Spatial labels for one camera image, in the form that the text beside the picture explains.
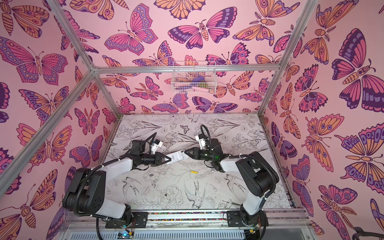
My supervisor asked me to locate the white vented cable duct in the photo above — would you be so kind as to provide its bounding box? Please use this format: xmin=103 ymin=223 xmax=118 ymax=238
xmin=68 ymin=229 xmax=247 ymax=240

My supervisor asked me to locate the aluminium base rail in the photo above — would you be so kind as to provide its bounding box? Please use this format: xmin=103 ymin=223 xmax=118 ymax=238
xmin=64 ymin=209 xmax=310 ymax=232

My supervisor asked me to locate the white remote with display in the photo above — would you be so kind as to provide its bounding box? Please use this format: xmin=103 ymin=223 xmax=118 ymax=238
xmin=167 ymin=151 xmax=189 ymax=164

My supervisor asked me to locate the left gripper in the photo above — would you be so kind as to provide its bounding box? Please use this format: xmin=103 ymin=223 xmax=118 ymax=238
xmin=139 ymin=153 xmax=172 ymax=167

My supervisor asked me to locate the white wire basket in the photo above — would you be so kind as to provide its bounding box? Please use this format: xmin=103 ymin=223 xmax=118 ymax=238
xmin=170 ymin=61 xmax=218 ymax=95

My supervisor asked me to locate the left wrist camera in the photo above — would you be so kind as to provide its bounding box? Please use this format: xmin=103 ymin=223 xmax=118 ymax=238
xmin=151 ymin=140 xmax=163 ymax=154

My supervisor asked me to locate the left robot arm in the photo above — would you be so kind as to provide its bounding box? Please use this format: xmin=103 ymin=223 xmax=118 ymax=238
xmin=62 ymin=140 xmax=172 ymax=227

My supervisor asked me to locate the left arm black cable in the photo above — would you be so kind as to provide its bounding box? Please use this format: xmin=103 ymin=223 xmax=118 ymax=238
xmin=73 ymin=131 xmax=158 ymax=240

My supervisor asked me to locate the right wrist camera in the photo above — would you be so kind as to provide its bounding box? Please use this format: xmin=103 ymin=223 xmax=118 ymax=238
xmin=195 ymin=134 xmax=208 ymax=150

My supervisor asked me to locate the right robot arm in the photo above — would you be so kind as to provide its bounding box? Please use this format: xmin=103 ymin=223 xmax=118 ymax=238
xmin=183 ymin=139 xmax=280 ymax=226

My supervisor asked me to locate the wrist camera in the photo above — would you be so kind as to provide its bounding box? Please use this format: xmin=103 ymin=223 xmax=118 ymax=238
xmin=195 ymin=134 xmax=208 ymax=150
xmin=151 ymin=140 xmax=163 ymax=154

